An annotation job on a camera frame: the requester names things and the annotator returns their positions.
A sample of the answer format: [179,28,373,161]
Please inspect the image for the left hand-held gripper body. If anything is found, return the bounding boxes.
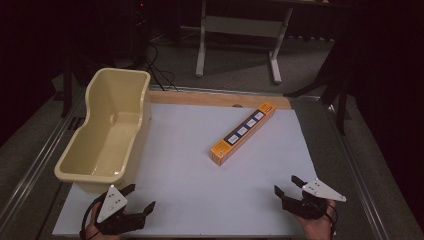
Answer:
[94,184,148,236]

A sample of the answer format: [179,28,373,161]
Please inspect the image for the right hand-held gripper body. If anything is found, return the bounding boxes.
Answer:
[281,178,347,220]

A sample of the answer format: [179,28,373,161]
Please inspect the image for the cream plastic bin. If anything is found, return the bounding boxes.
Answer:
[54,67,152,195]

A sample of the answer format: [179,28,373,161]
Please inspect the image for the long orange box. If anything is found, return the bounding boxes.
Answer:
[209,101,277,167]

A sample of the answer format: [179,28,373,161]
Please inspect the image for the person's right hand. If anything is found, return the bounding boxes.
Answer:
[293,199,336,240]

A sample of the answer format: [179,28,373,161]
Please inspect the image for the person's left hand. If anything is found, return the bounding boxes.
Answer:
[83,201,122,240]

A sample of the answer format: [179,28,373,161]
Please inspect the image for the black tripod stand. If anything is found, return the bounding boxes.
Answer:
[283,39,355,136]

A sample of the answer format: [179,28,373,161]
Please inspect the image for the black metal stand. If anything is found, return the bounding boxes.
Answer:
[59,46,88,118]

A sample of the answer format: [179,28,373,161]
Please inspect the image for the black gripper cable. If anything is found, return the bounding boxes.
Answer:
[79,195,105,240]
[324,203,338,236]

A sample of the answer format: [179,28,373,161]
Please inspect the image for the metal side rail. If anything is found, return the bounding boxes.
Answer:
[0,87,86,234]
[325,101,392,240]

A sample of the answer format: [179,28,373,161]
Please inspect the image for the black floor cables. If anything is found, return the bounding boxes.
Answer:
[142,42,179,92]

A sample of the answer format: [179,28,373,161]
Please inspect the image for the white metal desk frame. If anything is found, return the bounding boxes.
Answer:
[195,0,295,85]

